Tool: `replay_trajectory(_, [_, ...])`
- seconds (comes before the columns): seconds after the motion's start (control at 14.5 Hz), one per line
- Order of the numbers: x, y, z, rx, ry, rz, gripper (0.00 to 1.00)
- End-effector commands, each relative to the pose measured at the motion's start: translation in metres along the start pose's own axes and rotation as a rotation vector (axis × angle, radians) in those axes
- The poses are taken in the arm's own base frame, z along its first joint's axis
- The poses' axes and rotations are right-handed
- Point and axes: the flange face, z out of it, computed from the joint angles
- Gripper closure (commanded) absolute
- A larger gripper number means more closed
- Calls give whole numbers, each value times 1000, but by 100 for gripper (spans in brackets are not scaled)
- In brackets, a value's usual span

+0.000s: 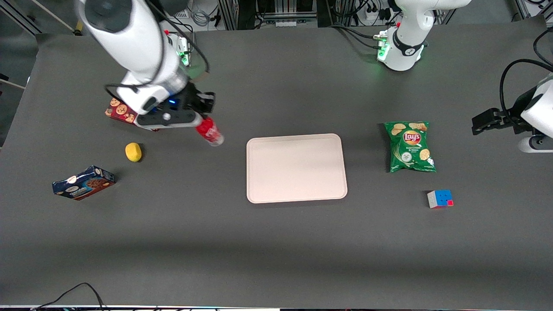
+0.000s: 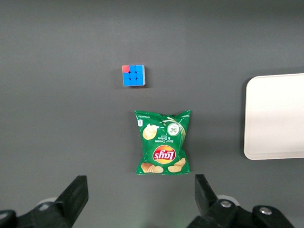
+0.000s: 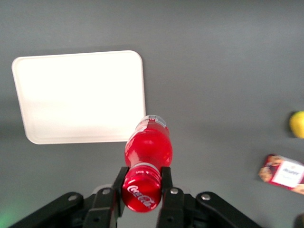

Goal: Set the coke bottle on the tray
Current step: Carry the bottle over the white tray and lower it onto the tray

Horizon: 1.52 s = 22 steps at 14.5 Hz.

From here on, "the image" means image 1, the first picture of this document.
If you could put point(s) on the blue chocolate biscuit box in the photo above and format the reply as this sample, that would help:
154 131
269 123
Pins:
83 183

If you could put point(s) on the green Lay's chips bag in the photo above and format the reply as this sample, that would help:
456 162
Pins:
410 147

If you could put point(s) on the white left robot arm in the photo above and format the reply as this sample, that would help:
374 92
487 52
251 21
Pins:
406 47

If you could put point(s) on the white power strip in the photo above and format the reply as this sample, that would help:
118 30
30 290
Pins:
375 15

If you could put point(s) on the red coke bottle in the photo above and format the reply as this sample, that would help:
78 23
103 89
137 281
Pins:
210 131

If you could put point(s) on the yellow pole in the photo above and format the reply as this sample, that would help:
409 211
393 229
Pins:
79 26

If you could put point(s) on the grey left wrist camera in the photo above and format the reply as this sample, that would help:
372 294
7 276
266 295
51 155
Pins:
535 144

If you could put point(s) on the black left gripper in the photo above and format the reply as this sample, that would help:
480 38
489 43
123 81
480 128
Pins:
510 117

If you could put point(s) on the beige plastic tray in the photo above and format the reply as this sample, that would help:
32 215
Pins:
296 168

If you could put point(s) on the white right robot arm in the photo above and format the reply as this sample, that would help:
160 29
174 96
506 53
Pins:
138 47

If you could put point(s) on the yellow lemon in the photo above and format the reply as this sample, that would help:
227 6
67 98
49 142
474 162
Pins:
133 152

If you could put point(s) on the metal equipment rack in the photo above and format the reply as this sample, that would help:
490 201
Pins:
276 12

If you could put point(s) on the red cookie box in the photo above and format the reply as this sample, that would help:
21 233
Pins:
120 111

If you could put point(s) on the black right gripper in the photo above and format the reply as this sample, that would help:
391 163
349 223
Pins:
193 100

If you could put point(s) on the colourful Rubik's cube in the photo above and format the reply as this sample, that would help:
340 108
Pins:
440 199

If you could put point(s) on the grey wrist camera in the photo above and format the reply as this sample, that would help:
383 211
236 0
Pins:
166 121
535 144

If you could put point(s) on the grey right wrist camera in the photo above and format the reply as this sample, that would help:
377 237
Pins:
166 121

